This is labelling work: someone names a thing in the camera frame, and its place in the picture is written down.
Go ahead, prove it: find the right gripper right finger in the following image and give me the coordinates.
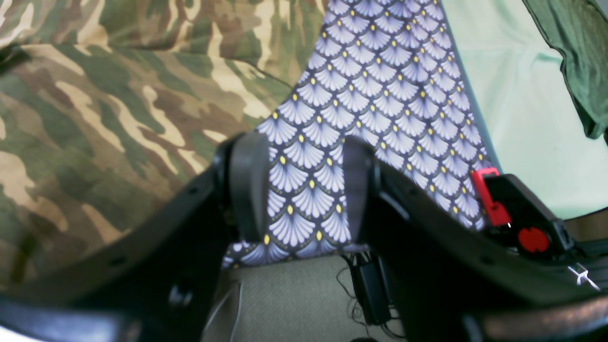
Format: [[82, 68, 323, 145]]
[[343, 136, 607, 342]]

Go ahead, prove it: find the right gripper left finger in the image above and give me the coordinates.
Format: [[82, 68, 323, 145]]
[[1, 132, 269, 342]]

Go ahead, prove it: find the camouflage T-shirt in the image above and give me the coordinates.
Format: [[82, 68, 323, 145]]
[[0, 0, 329, 289]]

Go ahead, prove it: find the black power adapter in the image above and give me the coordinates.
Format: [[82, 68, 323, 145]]
[[348, 253, 392, 325]]

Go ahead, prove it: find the red black table clamp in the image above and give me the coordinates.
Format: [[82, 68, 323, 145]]
[[471, 168, 576, 260]]

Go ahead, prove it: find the purple fan-pattern table cloth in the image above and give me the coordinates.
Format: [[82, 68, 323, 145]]
[[222, 0, 493, 269]]

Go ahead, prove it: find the light green cloth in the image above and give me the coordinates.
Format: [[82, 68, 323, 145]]
[[442, 0, 607, 219]]

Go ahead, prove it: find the dark green garment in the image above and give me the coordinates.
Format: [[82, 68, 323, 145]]
[[523, 0, 608, 141]]

